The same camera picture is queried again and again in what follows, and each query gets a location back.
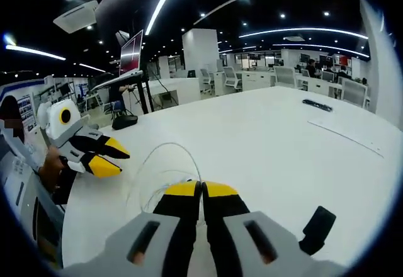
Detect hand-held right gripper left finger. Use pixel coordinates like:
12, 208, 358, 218
62, 180, 202, 277

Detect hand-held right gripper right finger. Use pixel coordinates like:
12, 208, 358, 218
201, 180, 346, 277

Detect black clip object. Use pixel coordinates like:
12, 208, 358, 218
298, 205, 337, 257

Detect white wired earphones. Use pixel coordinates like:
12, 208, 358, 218
125, 142, 209, 228

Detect open laptop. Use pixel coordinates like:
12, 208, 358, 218
90, 28, 145, 91

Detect person's left hand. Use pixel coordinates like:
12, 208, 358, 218
40, 149, 69, 193

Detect black bag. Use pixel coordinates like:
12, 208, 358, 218
110, 106, 139, 131

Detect person's head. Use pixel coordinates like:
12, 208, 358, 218
0, 96, 26, 142

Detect straight ceiling light strip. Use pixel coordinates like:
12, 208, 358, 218
271, 42, 370, 59
5, 43, 67, 61
237, 26, 369, 41

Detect black hanging monitor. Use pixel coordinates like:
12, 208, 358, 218
94, 0, 152, 37

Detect curved ceiling light strip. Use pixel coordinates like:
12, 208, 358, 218
144, 0, 185, 36

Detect white flat sheet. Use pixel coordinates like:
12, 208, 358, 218
307, 113, 385, 159

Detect black remote-like object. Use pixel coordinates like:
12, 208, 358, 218
301, 98, 334, 112

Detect row of white office desks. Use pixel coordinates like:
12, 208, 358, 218
147, 65, 372, 108

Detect group of white office chairs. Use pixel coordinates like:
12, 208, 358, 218
198, 65, 369, 110

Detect blue wall display board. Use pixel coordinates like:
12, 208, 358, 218
17, 93, 36, 130

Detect thin white ceiling rail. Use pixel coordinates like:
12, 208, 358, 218
192, 0, 358, 26

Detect red wall panel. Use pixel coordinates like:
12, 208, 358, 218
332, 55, 351, 67

